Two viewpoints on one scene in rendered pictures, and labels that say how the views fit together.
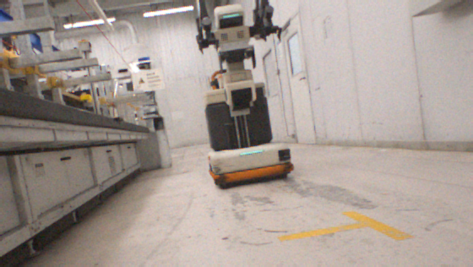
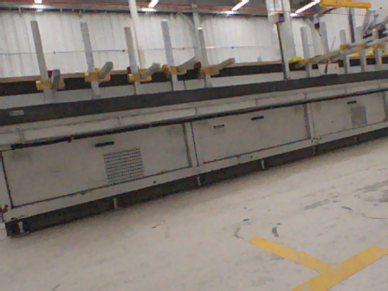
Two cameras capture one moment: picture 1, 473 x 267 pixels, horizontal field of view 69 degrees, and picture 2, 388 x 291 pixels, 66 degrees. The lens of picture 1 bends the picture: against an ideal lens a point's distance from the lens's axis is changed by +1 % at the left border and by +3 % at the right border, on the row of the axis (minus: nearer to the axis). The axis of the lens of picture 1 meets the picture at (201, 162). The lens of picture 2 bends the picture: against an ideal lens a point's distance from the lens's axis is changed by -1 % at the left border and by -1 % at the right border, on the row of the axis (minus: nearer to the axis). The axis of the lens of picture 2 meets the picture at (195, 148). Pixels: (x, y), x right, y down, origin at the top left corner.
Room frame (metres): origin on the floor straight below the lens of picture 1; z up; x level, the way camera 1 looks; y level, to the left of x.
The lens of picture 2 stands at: (0.66, -1.18, 0.44)
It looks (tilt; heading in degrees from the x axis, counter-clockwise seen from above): 4 degrees down; 65
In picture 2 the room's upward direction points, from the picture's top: 10 degrees counter-clockwise
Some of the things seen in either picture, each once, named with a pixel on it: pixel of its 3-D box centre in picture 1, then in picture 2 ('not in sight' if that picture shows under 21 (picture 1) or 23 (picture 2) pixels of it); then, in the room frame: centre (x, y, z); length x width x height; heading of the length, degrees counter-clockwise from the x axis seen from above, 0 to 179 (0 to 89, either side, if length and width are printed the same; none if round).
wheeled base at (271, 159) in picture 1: (245, 160); not in sight; (2.90, -0.39, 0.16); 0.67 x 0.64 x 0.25; 2
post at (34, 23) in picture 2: not in sight; (42, 65); (0.70, 0.61, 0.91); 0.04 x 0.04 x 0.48; 2
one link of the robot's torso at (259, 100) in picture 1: (247, 98); not in sight; (2.74, -0.45, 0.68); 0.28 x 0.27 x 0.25; 92
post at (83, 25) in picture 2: not in sight; (90, 63); (0.95, 0.62, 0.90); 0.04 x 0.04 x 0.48; 2
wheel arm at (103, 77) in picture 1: (68, 83); (215, 68); (1.74, 0.60, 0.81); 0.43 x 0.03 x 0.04; 92
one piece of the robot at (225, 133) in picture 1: (236, 112); not in sight; (3.00, -0.38, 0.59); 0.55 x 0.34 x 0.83; 92
